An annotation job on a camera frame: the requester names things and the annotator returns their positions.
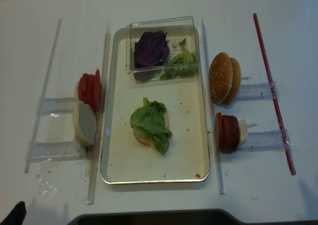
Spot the green lettuce leaf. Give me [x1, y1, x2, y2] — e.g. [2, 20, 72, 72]
[130, 97, 172, 155]

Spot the green lettuce in container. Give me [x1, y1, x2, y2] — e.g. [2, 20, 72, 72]
[159, 38, 198, 80]

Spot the meat patty slices stack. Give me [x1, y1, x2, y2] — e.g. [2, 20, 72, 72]
[215, 112, 241, 153]

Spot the tomato slices left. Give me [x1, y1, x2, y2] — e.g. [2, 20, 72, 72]
[78, 70, 101, 112]

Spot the white cheese slice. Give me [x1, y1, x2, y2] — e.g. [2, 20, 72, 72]
[238, 119, 248, 145]

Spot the metal baking tray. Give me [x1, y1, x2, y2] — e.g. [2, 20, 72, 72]
[100, 28, 210, 184]

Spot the bottom bun on tray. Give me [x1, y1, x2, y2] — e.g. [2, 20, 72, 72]
[133, 112, 169, 148]

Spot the purple cabbage leaf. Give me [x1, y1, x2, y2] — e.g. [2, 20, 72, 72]
[134, 30, 170, 82]

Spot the clear plastic container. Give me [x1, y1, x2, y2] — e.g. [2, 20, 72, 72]
[126, 16, 199, 83]

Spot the front sesame bun top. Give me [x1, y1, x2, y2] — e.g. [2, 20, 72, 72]
[209, 52, 233, 104]

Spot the white bun slice left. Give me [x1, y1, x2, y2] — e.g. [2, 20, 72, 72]
[73, 100, 96, 147]

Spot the rear bun top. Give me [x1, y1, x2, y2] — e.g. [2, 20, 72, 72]
[222, 58, 241, 106]

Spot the clear holder upper right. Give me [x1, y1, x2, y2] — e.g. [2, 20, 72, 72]
[235, 82, 278, 101]

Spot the clear holder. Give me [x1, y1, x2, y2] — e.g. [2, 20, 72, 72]
[237, 130, 291, 152]
[36, 97, 77, 115]
[235, 82, 278, 101]
[25, 141, 87, 163]

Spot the clear holder upper left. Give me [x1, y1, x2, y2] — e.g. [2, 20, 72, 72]
[36, 97, 77, 115]

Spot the clear holder lower left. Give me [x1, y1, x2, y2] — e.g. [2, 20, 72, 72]
[25, 141, 87, 163]

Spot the clear holder lower right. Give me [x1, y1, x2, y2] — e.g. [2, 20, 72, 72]
[237, 130, 291, 152]

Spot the dark table edge panel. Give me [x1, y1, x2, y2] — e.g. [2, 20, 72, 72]
[68, 209, 318, 225]

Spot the red plastic strip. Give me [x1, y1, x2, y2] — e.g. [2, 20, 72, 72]
[253, 13, 296, 176]

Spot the black object bottom left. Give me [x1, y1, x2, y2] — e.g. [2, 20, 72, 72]
[0, 201, 26, 225]

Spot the clear rail left of tray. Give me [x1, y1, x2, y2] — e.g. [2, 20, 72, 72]
[86, 23, 111, 205]

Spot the clear rail of tray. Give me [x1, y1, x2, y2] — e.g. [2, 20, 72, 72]
[201, 17, 225, 195]
[86, 23, 111, 205]

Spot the clear rail right of tray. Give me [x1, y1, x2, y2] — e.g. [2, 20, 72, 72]
[201, 17, 225, 195]

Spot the clear rail far left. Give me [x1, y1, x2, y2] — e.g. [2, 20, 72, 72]
[24, 19, 62, 173]

